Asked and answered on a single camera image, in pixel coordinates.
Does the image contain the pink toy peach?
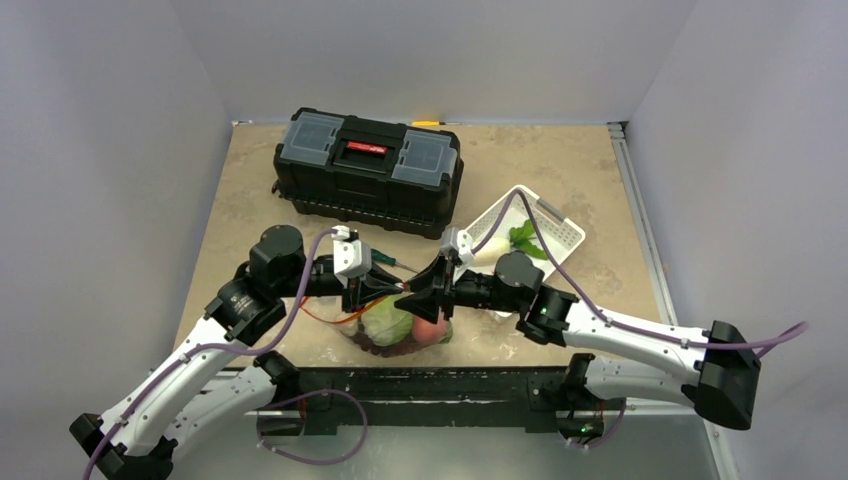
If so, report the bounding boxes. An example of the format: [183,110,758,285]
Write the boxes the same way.
[411,317,450,346]

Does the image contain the clear orange-zip bag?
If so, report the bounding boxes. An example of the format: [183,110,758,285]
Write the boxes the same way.
[299,294,454,358]

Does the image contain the green toy cabbage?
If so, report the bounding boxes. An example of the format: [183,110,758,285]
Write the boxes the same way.
[360,295,413,346]

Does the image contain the dark red toy grapes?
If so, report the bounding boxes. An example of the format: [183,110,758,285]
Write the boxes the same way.
[350,332,419,358]

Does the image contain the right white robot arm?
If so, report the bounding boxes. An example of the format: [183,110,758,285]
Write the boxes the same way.
[394,253,762,431]

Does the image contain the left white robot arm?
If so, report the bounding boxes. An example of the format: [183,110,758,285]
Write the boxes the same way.
[70,225,404,479]

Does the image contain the white toy radish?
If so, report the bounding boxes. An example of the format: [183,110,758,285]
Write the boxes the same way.
[474,237,512,265]

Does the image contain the green toy leaf vegetable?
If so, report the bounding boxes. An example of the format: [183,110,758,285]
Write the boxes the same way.
[508,220,548,260]

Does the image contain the white perforated plastic basket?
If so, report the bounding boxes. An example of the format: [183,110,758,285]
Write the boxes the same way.
[466,185,586,281]

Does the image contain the black plastic toolbox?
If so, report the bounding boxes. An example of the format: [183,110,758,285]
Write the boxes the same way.
[271,107,464,240]

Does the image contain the green handle screwdriver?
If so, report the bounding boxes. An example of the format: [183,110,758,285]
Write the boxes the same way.
[371,249,417,273]

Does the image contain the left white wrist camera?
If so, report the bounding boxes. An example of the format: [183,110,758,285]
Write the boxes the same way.
[331,225,373,283]

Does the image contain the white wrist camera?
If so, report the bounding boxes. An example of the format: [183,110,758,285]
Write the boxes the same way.
[439,227,474,268]
[331,225,373,283]

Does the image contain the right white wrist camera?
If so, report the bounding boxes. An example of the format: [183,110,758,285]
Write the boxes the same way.
[439,227,474,268]

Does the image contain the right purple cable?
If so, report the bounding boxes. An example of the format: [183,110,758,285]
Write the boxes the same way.
[470,188,810,352]

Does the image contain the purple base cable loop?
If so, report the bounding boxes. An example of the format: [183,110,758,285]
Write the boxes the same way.
[256,388,370,466]

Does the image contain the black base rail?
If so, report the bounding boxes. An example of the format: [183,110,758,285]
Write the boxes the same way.
[272,366,623,438]

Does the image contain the aluminium frame rail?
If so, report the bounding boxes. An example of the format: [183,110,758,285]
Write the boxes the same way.
[607,122,739,479]

